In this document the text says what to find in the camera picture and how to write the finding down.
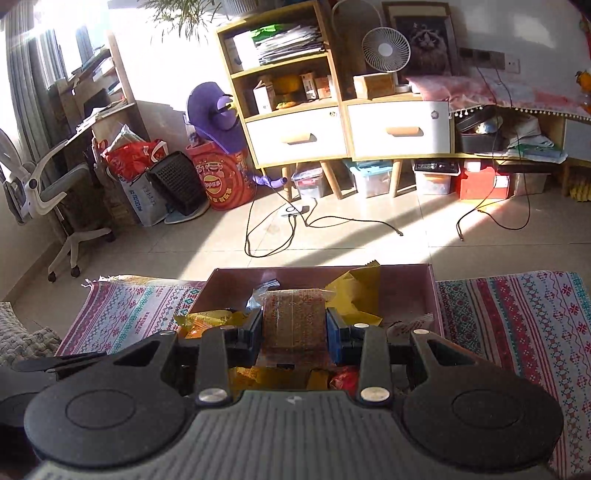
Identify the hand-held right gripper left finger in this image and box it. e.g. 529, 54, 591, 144
106, 308, 265, 408

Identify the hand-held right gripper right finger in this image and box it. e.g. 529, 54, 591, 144
325, 308, 486, 408

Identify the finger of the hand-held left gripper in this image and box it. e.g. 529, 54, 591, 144
13, 351, 109, 374

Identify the clear brown cracker packet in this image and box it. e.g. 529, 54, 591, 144
260, 288, 329, 370

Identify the clear plastic snack packet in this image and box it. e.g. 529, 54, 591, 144
246, 281, 281, 311

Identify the large mustard yellow packet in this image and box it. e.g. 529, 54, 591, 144
323, 261, 384, 326

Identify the red patterned snack packet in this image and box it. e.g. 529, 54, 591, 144
329, 370, 361, 397

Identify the small yellow packet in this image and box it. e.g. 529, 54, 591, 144
175, 309, 252, 340

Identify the grey white packet red print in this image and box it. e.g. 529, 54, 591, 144
387, 314, 435, 340

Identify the pink cardboard box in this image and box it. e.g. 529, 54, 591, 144
178, 263, 445, 398

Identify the grey knitted cushion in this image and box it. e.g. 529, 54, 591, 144
0, 302, 63, 367

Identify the purple plastic tube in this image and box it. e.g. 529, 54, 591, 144
250, 173, 289, 189

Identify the clear plastic storage box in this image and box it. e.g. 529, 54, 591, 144
291, 166, 324, 199

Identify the red printed paper bag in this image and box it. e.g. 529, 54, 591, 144
186, 141, 257, 212

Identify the clear storage box blue lid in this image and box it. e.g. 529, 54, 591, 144
349, 161, 393, 198

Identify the black plastic basket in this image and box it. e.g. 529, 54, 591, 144
147, 151, 208, 217

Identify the white shopping bag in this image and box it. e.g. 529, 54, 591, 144
117, 171, 169, 228

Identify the white office chair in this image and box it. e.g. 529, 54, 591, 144
0, 129, 116, 283

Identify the patterned woven mat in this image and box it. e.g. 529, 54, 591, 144
55, 271, 591, 480

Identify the clear storage box black lid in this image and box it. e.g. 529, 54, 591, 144
412, 159, 460, 195

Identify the low wooden drawer cabinet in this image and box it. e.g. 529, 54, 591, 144
344, 95, 453, 199

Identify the red box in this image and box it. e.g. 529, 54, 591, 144
457, 161, 511, 200

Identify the red plastic bag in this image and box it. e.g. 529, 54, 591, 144
100, 138, 168, 182

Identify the white milk carton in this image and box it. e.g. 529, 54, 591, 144
253, 82, 277, 114

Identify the yellow round fruit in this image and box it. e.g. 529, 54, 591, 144
272, 75, 303, 95

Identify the small wooden box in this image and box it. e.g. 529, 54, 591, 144
353, 73, 398, 99

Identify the wooden desk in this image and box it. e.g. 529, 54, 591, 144
46, 30, 139, 222

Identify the tall wooden shelf cabinet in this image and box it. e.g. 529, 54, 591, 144
216, 0, 349, 201

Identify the grey curtain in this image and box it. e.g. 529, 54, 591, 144
7, 34, 70, 222

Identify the pile of papers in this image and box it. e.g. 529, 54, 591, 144
505, 117, 568, 163

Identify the white desk fan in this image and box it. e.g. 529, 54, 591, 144
361, 26, 411, 86

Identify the stack of documents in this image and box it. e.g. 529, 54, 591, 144
233, 23, 326, 65

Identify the pink tasselled cloth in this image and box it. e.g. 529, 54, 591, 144
406, 65, 591, 121

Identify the long wooden media stand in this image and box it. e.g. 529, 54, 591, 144
450, 104, 591, 199

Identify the framed cat picture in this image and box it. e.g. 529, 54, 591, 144
382, 1, 460, 77

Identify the white media stand drawer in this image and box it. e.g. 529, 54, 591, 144
563, 119, 591, 160

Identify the green potted plant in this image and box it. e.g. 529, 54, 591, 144
139, 0, 222, 31

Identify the black power cable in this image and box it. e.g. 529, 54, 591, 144
456, 69, 532, 241
245, 196, 404, 257

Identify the white drawer wooden handle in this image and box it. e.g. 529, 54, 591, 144
245, 107, 348, 168
347, 100, 451, 160

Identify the wall socket strip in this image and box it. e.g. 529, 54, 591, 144
459, 47, 520, 75

